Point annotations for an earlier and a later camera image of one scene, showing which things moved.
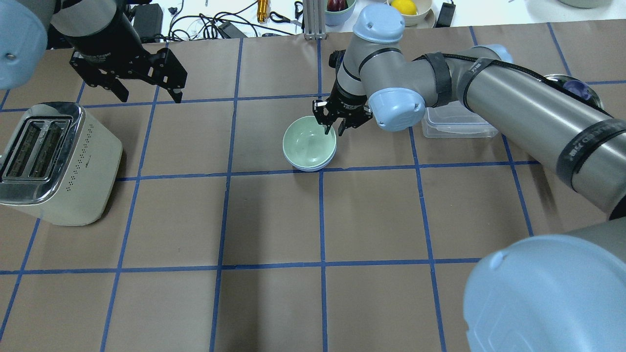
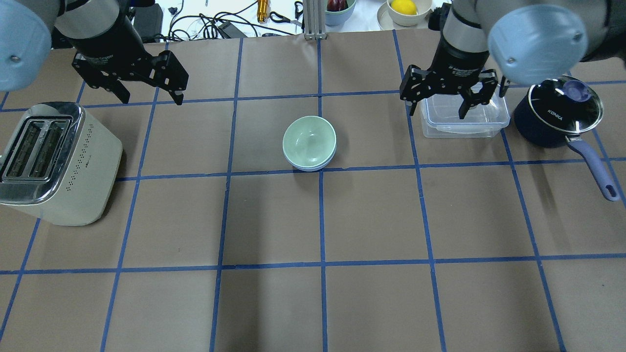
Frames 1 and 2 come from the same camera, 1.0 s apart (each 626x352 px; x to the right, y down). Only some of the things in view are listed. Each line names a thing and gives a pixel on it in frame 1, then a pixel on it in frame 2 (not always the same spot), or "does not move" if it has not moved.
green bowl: (306, 144) does not move
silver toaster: (61, 163) does not move
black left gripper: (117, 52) does not move
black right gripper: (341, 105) → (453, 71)
